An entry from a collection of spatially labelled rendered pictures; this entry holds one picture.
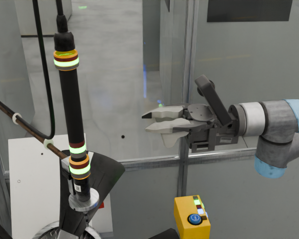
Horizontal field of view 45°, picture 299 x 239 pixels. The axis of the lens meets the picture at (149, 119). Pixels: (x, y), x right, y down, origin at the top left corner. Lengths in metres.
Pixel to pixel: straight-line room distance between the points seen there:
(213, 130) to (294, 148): 0.23
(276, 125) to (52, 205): 0.79
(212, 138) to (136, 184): 1.06
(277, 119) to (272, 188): 1.28
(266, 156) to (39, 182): 0.76
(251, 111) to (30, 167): 0.79
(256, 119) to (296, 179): 1.33
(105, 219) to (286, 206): 1.06
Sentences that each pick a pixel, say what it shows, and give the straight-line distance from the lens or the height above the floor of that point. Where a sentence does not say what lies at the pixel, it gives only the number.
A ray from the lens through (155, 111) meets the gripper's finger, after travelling 0.78.
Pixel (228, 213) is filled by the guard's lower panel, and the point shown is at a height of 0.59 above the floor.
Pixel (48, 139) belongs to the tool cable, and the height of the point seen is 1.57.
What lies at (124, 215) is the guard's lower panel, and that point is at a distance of 1.93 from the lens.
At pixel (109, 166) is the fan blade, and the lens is 1.00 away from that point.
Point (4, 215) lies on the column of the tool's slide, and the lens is 1.73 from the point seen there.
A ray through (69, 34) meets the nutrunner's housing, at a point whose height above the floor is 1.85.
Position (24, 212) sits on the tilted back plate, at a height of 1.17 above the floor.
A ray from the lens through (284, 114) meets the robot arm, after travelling 0.82.
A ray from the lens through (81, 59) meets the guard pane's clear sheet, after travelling 1.46.
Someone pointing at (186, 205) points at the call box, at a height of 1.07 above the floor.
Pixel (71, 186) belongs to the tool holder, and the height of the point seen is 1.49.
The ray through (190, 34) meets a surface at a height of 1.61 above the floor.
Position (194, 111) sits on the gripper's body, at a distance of 0.77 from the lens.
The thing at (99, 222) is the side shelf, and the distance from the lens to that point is 1.64.
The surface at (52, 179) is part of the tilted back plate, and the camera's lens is 1.28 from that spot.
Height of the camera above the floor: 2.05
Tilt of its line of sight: 31 degrees down
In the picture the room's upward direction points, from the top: straight up
